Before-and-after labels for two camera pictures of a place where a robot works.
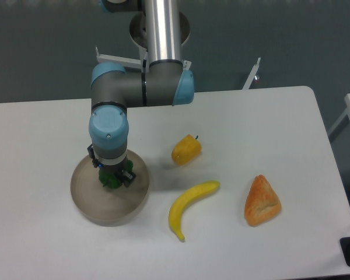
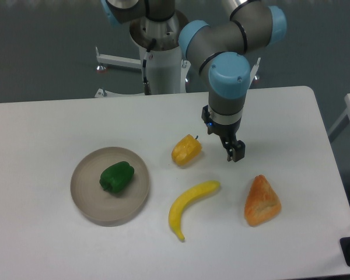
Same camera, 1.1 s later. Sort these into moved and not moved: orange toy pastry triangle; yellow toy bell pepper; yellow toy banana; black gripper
Moved: black gripper
Not moved: yellow toy bell pepper; yellow toy banana; orange toy pastry triangle
